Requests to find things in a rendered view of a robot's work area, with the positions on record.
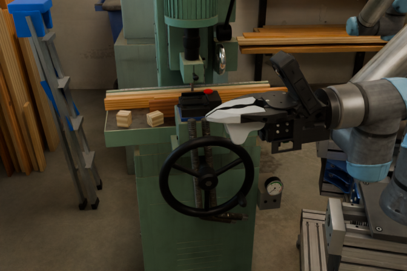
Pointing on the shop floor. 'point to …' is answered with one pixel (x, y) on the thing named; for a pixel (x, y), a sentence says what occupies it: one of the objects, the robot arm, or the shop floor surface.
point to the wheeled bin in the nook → (112, 1)
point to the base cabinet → (195, 226)
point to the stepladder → (56, 90)
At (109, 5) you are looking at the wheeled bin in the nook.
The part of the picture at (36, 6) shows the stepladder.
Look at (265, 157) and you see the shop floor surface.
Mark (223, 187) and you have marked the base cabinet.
